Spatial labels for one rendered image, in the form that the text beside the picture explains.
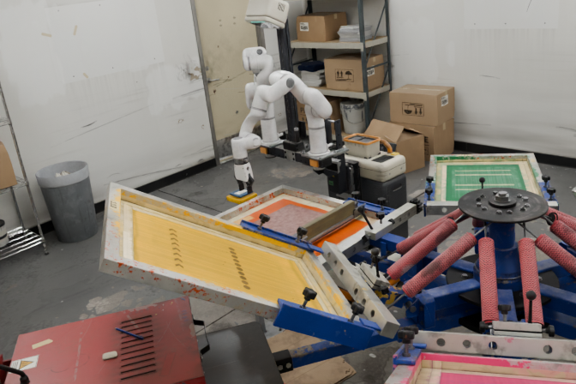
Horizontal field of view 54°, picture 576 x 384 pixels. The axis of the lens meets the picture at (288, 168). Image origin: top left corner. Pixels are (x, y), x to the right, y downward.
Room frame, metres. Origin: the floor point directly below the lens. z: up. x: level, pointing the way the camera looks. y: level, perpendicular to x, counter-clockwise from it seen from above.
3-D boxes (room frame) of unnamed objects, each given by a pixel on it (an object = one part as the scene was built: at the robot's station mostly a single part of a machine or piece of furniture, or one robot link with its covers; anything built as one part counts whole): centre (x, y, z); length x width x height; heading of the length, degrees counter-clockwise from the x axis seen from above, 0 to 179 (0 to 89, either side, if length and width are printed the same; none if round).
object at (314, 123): (3.12, -0.19, 1.37); 0.13 x 0.10 x 0.16; 32
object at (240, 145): (2.87, 0.20, 1.31); 0.15 x 0.10 x 0.11; 122
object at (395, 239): (2.18, -0.40, 1.02); 0.17 x 0.06 x 0.05; 43
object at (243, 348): (1.67, -0.08, 0.91); 1.34 x 0.40 x 0.08; 103
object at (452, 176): (2.68, -1.00, 1.05); 1.08 x 0.61 x 0.23; 163
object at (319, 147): (3.14, -0.20, 1.21); 0.16 x 0.13 x 0.15; 129
